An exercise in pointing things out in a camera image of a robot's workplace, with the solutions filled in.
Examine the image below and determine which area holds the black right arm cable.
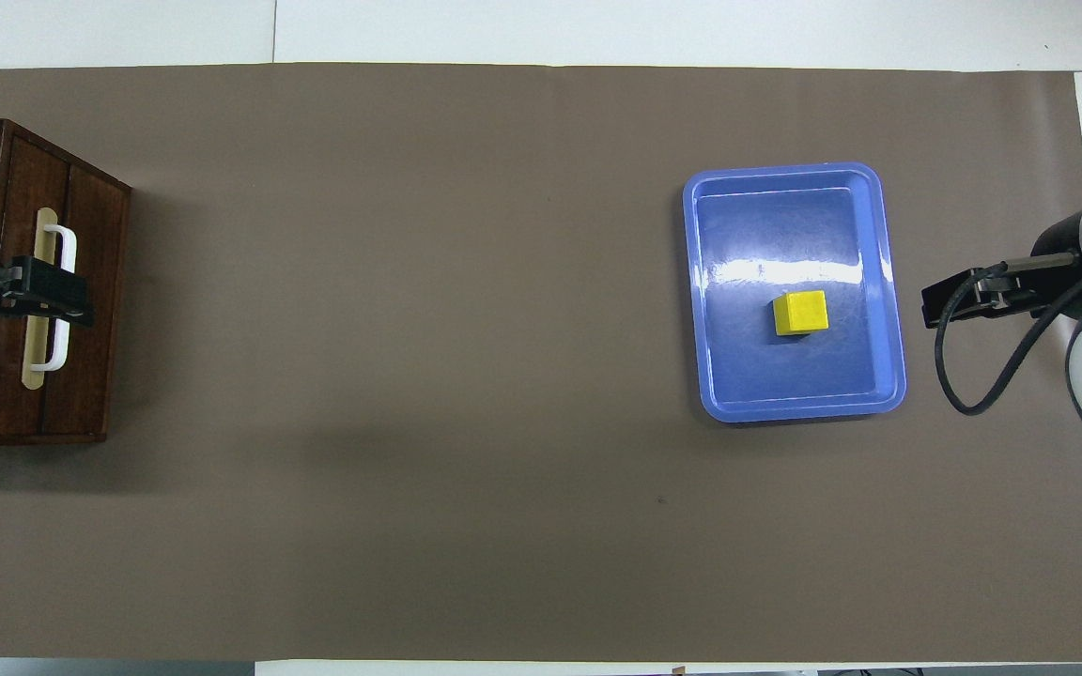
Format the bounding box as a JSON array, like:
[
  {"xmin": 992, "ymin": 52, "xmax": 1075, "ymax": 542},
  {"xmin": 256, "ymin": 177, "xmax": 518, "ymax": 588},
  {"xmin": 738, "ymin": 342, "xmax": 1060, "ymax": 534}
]
[{"xmin": 935, "ymin": 252, "xmax": 1082, "ymax": 416}]

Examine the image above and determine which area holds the blue plastic tray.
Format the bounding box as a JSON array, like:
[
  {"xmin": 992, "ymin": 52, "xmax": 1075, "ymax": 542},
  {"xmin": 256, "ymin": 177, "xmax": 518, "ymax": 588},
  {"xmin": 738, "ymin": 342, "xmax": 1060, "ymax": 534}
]
[{"xmin": 682, "ymin": 161, "xmax": 908, "ymax": 423}]

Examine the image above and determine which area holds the wooden drawer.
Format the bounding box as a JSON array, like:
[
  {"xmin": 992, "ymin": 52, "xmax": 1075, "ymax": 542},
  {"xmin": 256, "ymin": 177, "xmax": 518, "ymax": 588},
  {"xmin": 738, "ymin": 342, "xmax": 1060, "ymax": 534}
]
[{"xmin": 0, "ymin": 130, "xmax": 132, "ymax": 444}]

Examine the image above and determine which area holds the brown table mat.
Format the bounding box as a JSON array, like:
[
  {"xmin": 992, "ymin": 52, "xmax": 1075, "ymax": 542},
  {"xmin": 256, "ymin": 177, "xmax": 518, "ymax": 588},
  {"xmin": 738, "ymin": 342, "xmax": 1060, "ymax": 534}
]
[{"xmin": 0, "ymin": 62, "xmax": 1082, "ymax": 663}]

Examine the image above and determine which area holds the white drawer handle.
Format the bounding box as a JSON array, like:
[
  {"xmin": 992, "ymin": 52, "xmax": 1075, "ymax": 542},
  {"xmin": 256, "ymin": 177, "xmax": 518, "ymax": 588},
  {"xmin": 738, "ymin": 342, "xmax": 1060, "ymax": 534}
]
[{"xmin": 29, "ymin": 223, "xmax": 78, "ymax": 373}]

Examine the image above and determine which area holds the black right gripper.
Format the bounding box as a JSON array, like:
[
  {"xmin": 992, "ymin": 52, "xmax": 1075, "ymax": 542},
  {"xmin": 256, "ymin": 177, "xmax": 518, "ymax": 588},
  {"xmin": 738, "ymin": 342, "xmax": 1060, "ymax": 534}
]
[{"xmin": 921, "ymin": 214, "xmax": 1082, "ymax": 330}]

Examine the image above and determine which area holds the yellow block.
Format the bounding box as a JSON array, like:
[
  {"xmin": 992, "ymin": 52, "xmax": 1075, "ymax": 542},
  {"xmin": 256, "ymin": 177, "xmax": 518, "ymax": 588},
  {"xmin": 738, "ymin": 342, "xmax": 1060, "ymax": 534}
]
[{"xmin": 774, "ymin": 290, "xmax": 829, "ymax": 337}]

